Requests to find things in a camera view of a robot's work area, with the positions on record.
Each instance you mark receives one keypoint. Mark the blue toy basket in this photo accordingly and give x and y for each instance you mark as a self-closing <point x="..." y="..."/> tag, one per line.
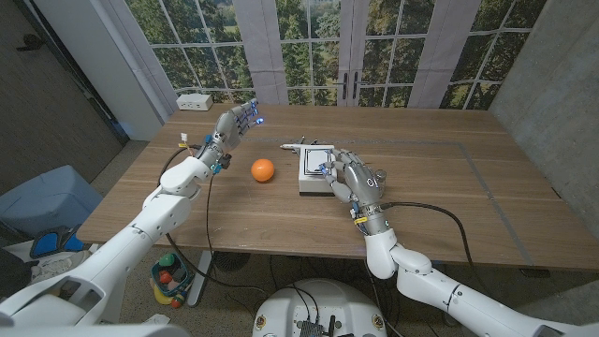
<point x="183" y="285"/>

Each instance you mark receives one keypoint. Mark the white grey sneaker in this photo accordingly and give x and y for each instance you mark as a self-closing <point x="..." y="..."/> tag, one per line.
<point x="51" y="267"/>

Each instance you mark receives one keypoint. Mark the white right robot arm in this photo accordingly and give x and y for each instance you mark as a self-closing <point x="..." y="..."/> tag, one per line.
<point x="468" y="299"/>

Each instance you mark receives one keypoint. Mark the black table bracket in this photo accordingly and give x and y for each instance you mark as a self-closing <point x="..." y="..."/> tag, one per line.
<point x="536" y="273"/>

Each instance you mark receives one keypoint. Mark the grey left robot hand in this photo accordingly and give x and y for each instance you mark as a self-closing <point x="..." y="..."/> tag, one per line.
<point x="229" y="128"/>

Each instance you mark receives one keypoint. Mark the yellow toy banana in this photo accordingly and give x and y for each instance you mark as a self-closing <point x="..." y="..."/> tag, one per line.
<point x="161" y="296"/>

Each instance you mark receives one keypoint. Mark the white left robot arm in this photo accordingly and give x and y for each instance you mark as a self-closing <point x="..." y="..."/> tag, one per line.
<point x="131" y="243"/>

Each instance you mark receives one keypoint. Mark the printed window backdrop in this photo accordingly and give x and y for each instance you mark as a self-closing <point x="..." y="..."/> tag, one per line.
<point x="304" y="47"/>

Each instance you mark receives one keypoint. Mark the white paper sheet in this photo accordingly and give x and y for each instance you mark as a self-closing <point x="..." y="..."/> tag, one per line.
<point x="156" y="319"/>

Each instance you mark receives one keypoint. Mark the white power strip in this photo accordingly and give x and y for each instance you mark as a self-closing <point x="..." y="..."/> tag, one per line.
<point x="194" y="101"/>

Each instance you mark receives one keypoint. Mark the white robot torso base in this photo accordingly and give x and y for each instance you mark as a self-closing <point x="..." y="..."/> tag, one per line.
<point x="323" y="304"/>

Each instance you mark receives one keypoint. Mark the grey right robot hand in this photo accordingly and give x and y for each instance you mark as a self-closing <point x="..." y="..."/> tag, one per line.
<point x="362" y="185"/>

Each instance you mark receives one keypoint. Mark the white toy airplane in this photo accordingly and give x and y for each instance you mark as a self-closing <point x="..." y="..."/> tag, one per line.
<point x="291" y="147"/>

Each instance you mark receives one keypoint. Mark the orange fruit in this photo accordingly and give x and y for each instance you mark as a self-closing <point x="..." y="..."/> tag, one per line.
<point x="262" y="170"/>

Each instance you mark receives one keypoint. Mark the white box with black frame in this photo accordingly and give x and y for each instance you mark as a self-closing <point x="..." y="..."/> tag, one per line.
<point x="310" y="164"/>

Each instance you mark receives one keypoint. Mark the grey blue storage bin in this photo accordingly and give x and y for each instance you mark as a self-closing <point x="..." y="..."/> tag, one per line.
<point x="47" y="201"/>

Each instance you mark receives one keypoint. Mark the black round fan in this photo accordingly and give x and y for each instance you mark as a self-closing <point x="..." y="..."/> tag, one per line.
<point x="231" y="261"/>

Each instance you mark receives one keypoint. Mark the green toy ball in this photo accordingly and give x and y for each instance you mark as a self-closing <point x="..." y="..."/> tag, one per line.
<point x="166" y="260"/>

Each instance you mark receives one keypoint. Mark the small orange toy ball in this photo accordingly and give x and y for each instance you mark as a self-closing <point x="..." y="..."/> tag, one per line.
<point x="176" y="303"/>

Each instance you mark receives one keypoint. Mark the red toy ball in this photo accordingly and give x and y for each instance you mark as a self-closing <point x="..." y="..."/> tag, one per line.
<point x="165" y="277"/>

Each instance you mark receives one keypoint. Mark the white table leg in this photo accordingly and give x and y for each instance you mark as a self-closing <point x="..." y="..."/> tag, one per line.
<point x="202" y="276"/>

